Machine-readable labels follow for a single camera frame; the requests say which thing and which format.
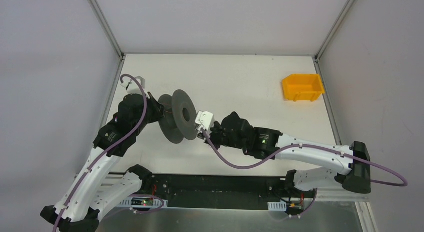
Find black cable spool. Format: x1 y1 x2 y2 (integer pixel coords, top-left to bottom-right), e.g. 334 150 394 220
158 89 197 144

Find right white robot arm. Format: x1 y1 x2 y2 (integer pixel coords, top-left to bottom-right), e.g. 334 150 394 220
194 111 371 197

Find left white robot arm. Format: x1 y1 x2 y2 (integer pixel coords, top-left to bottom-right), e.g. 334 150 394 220
40 93 165 231

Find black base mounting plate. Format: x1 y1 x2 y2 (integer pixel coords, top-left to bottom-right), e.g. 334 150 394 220
119 173 317 211

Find orange plastic bin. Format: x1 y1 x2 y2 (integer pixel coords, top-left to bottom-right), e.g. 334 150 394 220
281 73 326 101

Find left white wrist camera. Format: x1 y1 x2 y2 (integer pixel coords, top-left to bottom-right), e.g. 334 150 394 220
120 76 145 95

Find aluminium frame rail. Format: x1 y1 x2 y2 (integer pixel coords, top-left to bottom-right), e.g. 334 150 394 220
69 173 369 202

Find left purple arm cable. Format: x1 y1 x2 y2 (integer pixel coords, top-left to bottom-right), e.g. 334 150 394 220
52 74 166 232

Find left white cable duct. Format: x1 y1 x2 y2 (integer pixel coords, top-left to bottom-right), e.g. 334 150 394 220
117 196 168 209

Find white cable duct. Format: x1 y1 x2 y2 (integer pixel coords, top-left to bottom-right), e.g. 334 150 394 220
267 201 287 212
117 196 168 209

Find right white cable duct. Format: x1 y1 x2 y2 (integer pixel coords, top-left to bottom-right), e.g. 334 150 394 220
267 201 287 212

